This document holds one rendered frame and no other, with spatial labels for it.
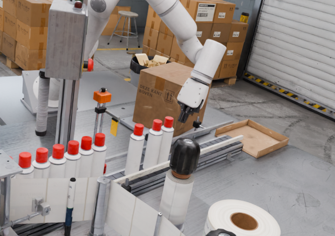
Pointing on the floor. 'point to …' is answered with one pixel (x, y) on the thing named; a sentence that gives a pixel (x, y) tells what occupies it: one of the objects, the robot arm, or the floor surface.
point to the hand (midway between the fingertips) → (183, 117)
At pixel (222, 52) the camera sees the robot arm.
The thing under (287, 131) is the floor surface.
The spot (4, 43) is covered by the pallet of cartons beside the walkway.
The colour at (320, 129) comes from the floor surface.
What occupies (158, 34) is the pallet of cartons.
